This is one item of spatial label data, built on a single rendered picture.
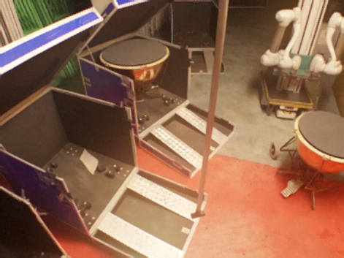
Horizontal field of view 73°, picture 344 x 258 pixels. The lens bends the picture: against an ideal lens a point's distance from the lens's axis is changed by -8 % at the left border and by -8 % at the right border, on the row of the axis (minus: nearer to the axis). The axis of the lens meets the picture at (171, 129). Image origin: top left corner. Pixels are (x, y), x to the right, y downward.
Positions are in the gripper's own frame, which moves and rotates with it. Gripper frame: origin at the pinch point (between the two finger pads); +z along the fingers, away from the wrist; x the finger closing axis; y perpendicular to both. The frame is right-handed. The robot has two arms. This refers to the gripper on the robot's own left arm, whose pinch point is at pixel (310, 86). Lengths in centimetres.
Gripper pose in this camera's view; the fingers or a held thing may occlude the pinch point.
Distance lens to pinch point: 358.0
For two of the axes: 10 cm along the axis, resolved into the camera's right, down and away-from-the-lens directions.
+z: 0.0, 7.6, 6.5
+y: -1.9, 6.4, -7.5
